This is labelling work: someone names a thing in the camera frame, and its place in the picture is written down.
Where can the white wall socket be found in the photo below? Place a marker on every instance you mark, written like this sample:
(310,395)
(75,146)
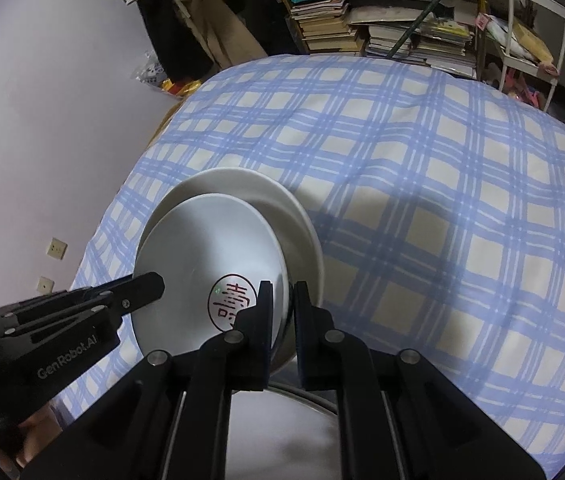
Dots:
(56,249)
(45,285)

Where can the blue plaid tablecloth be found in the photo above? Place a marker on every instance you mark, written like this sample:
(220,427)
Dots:
(412,160)

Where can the dark green pole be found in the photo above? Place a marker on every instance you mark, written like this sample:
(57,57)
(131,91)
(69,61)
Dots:
(427,7)

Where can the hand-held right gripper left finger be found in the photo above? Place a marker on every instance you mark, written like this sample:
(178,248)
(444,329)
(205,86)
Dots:
(257,340)

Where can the stack of books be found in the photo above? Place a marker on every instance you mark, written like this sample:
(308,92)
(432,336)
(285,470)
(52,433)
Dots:
(327,20)

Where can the large white cherry plate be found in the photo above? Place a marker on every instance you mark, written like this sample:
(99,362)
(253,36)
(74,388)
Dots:
(287,220)

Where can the patterned plastic bag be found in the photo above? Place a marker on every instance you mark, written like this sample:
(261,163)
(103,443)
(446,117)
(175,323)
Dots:
(152,75)

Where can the grey round dish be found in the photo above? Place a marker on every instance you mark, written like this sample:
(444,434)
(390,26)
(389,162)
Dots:
(282,435)

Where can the person's left hand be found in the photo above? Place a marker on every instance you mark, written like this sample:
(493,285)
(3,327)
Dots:
(37,432)

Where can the black garment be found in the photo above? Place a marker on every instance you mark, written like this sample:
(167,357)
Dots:
(162,30)

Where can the brown paper envelope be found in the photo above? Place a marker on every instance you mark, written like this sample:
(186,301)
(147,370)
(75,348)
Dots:
(532,40)

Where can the beige coat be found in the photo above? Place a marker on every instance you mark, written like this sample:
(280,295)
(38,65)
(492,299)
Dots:
(212,25)

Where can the yellow red packet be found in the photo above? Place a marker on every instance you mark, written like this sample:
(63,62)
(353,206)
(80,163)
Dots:
(182,87)

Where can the pink toy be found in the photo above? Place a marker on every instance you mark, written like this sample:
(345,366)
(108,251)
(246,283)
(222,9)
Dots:
(522,90)

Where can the white dish with red stamp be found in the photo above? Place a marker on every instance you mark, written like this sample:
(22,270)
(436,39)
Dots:
(197,250)

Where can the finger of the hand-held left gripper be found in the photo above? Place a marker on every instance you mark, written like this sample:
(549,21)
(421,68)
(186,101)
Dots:
(142,287)

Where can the white trolley cart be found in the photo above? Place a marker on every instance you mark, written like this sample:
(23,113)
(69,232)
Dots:
(564,15)

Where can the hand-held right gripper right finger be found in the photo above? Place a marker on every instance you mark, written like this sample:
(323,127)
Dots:
(312,345)

